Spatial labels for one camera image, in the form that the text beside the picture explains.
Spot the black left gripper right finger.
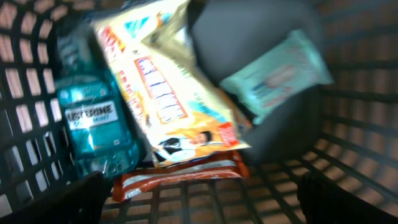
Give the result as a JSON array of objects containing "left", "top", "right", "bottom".
[{"left": 297, "top": 172, "right": 397, "bottom": 224}]

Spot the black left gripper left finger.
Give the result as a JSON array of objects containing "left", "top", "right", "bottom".
[{"left": 1, "top": 171, "right": 106, "bottom": 224}]

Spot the teal Listerine mouthwash bottle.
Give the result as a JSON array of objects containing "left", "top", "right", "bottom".
[{"left": 55, "top": 21, "right": 141, "bottom": 179}]

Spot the small orange snack packet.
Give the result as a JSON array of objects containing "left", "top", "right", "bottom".
[{"left": 112, "top": 151, "right": 249, "bottom": 202}]

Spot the light green wet wipes pack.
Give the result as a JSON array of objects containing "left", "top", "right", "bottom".
[{"left": 220, "top": 30, "right": 333, "bottom": 125}]

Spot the cream snack bag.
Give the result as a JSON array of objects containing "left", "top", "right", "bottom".
[{"left": 91, "top": 1, "right": 250, "bottom": 167}]

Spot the grey plastic shopping basket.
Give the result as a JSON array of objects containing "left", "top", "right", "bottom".
[{"left": 1, "top": 1, "right": 397, "bottom": 223}]

